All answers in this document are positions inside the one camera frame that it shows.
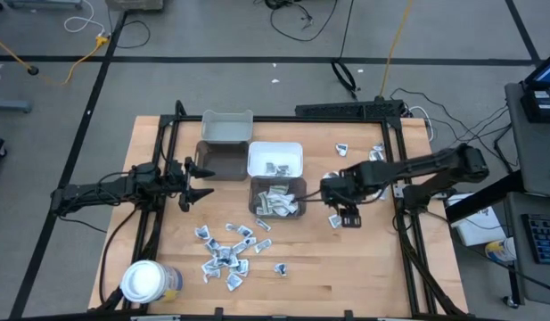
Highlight black cable bundle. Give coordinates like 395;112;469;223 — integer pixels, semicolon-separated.
389;86;513;173

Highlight white looped cable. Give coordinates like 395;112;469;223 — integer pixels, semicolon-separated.
406;104;436;143

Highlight black perforated metal bar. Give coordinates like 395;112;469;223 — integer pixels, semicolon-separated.
294;98;406;121

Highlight black aluminium table frame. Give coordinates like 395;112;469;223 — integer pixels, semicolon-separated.
94;99;470;321

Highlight thin black cable loop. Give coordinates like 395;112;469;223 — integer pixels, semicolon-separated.
116;19;152;50

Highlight grey desk with laptop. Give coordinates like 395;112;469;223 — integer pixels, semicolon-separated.
504;81;550;198

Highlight black laptop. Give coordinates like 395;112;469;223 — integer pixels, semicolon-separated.
521;47;550;125

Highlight black diagonal beam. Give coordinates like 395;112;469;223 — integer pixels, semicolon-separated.
443;170;528;225

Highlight tangled black cables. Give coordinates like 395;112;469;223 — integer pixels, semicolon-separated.
254;0;339;44

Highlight black left base cable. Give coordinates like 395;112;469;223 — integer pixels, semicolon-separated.
98;207;140;309

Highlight dark translucent plastic bin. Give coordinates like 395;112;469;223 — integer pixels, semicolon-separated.
248;176;308;220
193;140;250;182

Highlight grey box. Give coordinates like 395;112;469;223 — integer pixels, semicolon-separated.
103;0;165;12

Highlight yellow hanging cable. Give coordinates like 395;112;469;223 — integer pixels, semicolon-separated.
378;0;415;100

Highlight yellow extension cable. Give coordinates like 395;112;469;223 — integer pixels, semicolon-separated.
0;31;111;86

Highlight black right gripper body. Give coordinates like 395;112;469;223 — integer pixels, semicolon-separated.
322;171;365;209

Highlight black coiled cable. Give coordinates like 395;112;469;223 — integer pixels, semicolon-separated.
330;57;359;101

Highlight light grey plastic bin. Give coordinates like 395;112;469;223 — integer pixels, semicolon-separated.
201;109;254;144

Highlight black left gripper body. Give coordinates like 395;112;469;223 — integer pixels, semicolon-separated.
166;156;193;213

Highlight grey desk with keyboard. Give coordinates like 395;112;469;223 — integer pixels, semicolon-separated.
505;191;550;308

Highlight grey platform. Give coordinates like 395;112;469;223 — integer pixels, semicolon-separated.
4;0;85;11

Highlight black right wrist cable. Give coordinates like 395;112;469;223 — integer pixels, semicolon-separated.
295;188;329;202

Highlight white plastic bin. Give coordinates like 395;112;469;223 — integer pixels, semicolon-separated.
246;141;305;179

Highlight grey metal bar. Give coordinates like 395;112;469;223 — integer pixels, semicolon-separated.
0;98;33;114

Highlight black hanging cable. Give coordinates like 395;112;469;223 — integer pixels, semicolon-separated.
339;0;357;59

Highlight white-lidded round canister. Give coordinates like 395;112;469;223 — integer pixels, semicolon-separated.
120;259;185;305

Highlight yellow white wipes tub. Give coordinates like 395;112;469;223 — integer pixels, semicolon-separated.
484;237;517;264

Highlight black keyboard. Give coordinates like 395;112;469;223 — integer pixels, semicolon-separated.
521;212;550;266

